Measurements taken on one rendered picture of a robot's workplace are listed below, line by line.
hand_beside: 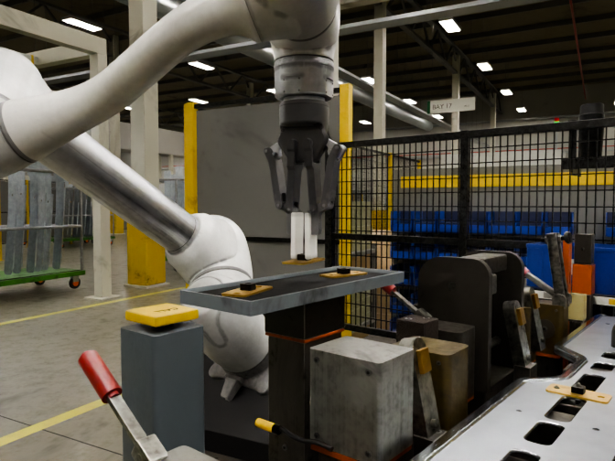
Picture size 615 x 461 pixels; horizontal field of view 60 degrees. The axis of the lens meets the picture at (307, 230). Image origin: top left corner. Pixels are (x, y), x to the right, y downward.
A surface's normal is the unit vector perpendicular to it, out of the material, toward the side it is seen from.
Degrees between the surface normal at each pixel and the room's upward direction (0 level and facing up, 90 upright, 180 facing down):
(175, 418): 90
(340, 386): 90
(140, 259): 90
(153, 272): 90
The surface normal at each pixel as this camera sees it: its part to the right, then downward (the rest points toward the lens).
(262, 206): -0.48, 0.04
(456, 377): 0.77, 0.03
